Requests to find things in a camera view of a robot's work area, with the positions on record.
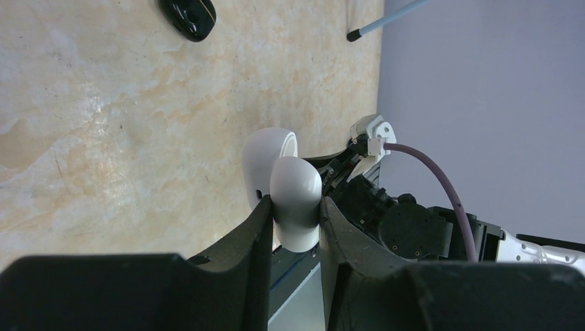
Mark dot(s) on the grey camera tripod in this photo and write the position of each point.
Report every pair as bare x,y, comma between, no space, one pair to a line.
404,10

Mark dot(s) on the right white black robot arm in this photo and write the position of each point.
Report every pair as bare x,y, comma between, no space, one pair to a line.
417,233

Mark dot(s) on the small black case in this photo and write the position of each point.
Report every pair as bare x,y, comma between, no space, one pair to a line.
193,19

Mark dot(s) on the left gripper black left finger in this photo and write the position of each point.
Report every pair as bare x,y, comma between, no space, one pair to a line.
224,287

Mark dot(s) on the white earbud charging case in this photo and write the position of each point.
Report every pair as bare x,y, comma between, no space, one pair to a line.
271,166

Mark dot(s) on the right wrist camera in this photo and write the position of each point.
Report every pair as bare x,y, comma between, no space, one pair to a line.
375,132

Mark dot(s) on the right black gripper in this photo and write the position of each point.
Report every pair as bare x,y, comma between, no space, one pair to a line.
362,202

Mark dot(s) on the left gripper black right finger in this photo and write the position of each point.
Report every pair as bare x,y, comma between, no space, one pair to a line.
367,287

